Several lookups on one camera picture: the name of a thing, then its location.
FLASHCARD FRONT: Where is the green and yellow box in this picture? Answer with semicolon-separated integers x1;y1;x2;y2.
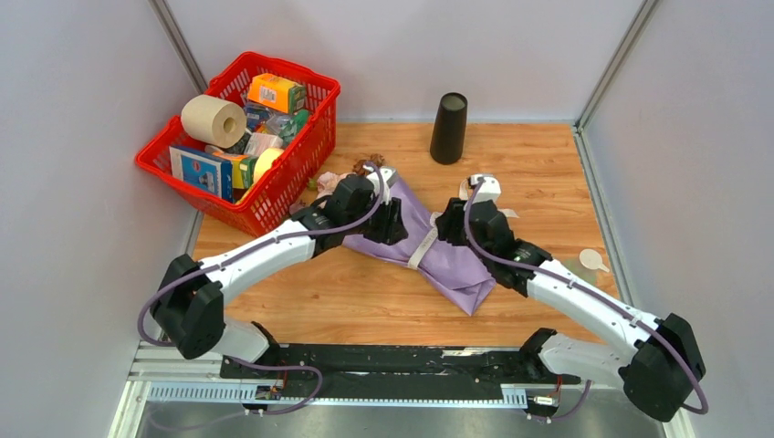
214;151;258;190

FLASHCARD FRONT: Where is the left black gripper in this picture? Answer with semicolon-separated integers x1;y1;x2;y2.
344;193;409;246

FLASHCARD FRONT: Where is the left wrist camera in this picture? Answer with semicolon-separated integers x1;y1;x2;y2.
366;166;399;203

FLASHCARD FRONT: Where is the black tapered vase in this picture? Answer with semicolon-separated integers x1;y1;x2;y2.
430;92;468;165

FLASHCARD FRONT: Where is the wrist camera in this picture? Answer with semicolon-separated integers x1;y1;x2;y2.
366;166;399;203
468;173;501;203

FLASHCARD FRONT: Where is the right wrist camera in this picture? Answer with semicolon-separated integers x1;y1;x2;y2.
468;173;501;203

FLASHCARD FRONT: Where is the purple flower bouquet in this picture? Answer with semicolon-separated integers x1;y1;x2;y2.
343;174;496;316

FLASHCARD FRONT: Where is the blue and white box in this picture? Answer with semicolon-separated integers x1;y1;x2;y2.
169;145;235;203

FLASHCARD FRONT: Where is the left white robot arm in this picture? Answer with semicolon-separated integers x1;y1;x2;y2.
137;167;408;379

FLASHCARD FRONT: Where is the pink wrapped packet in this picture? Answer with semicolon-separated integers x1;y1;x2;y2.
244;132;284;157

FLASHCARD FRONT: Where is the cream ribbon with gold print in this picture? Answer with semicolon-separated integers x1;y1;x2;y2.
407;173;494;270

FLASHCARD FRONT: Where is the red plastic shopping basket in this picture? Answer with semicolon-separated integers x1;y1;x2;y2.
134;51;340;236

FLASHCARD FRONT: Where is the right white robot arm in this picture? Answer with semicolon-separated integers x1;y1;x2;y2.
434;198;709;422

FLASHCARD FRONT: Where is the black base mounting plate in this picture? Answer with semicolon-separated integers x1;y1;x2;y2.
219;343;581;401

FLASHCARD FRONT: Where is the beige toilet paper roll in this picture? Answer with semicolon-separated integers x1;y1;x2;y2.
181;95;246;149

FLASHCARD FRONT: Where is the orange and green box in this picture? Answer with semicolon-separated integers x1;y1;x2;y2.
246;73;307;114

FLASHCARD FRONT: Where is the aluminium frame rail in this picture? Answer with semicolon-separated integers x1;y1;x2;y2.
129;343;583;409

